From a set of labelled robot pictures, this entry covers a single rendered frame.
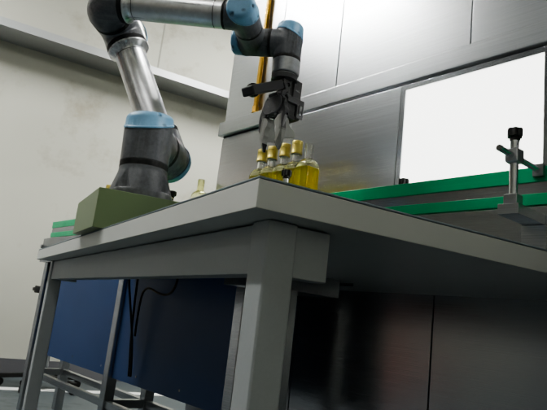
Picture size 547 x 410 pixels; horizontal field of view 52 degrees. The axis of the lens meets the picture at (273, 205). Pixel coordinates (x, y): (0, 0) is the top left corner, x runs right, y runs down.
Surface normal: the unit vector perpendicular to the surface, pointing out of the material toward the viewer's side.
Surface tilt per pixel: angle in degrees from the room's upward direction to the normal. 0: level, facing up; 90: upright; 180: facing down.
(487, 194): 90
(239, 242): 90
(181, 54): 90
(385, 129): 90
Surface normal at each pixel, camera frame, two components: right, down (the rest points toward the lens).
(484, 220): -0.74, -0.22
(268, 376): 0.50, -0.11
